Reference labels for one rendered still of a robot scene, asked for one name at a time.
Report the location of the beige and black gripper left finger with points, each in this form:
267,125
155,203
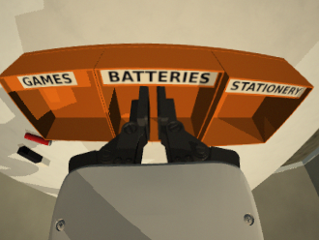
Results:
127,147

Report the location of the orange open bin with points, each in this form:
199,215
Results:
105,78

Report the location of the red battery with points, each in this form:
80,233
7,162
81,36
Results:
38,139

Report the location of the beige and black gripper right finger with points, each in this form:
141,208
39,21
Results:
180,145

